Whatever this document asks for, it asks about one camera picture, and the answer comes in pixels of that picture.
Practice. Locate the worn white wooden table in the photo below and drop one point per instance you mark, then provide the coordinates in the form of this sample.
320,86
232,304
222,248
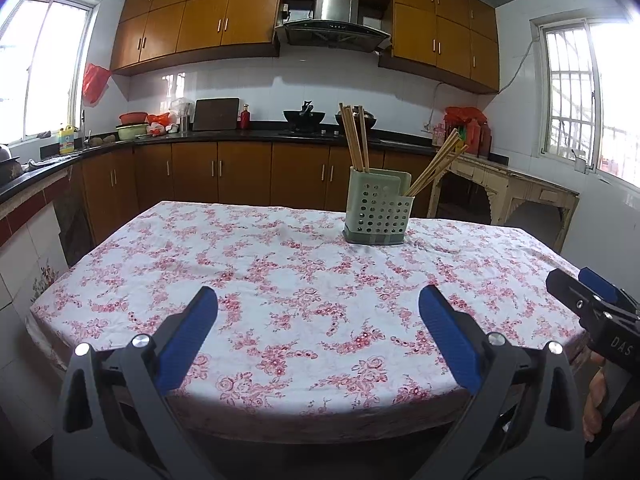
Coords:
525,190

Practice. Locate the red basin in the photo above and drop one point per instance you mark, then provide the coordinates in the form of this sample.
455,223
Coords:
133,118

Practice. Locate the steel cup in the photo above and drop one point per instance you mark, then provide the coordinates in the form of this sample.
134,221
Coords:
184,124

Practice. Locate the black gas stove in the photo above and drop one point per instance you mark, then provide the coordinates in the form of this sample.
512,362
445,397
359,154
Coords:
310,133

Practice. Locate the wooden upper cabinets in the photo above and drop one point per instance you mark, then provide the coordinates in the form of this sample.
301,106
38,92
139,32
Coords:
200,25

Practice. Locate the hanging red plastic bag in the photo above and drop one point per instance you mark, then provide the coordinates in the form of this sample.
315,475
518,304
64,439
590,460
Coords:
95,82

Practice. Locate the person's right hand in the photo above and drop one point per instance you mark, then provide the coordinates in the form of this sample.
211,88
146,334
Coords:
594,400

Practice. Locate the grey cloth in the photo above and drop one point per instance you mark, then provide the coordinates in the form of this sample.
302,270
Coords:
45,164

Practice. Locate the green basin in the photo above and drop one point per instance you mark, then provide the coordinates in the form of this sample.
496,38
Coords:
132,132

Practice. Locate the barred glass window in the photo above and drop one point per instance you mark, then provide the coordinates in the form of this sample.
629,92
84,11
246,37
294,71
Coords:
575,100

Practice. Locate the brown potatoes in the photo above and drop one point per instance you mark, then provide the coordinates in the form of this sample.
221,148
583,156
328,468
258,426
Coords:
102,141

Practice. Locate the wooden cabinets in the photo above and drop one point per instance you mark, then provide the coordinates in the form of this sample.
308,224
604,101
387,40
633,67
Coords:
240,170
200,25

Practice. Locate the pink floral tablecloth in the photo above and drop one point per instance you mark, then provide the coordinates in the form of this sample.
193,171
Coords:
275,285

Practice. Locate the white plastic bag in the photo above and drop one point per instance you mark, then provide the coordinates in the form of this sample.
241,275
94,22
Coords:
181,107

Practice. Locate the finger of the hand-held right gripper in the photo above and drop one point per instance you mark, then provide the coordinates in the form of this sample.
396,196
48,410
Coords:
600,284
570,296

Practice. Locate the crumpled red plastic bag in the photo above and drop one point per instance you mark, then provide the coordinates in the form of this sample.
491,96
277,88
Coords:
159,119

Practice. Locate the steel range hood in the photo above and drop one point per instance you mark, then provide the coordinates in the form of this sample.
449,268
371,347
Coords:
336,5

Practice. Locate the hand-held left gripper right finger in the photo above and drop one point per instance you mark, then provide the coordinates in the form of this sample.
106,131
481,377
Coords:
450,340

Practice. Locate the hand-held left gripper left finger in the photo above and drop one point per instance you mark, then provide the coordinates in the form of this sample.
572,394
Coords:
187,340

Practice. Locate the steel pot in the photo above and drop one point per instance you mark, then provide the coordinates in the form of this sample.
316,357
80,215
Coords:
10,170

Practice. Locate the small red bottle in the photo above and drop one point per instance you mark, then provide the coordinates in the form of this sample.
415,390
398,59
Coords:
245,119

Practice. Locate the sliding glass window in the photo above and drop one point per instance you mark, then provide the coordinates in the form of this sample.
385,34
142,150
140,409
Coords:
55,70

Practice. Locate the dark sauce bottle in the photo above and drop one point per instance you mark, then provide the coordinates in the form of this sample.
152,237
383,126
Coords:
486,140

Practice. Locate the wrinkled red plastic bag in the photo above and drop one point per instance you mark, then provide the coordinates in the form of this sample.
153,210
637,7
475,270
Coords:
465,114

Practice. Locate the large red oil bottle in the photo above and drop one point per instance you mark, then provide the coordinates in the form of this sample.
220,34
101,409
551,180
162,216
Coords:
474,137

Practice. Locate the metal faucet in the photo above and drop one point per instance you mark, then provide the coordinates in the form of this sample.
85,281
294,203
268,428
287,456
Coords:
84,125

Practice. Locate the dark cutting board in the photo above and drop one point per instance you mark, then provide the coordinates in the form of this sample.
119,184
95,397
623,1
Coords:
215,115

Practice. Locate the green perforated utensil holder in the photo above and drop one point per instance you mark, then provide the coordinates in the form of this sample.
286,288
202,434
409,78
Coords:
377,215

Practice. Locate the wooden lower cabinets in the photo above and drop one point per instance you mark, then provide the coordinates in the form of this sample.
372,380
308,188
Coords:
240,170

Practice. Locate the pink bottle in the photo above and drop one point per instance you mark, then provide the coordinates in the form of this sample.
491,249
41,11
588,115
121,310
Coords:
438,135

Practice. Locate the yellow detergent bottle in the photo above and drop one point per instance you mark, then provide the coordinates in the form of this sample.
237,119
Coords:
68,142

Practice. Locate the black kitchen countertop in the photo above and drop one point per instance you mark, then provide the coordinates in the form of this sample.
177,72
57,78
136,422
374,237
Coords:
225,136

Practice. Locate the lidded cooking pot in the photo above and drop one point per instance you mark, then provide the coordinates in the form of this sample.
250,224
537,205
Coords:
371,121

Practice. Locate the black wok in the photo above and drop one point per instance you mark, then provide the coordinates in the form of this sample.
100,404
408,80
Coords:
304,117

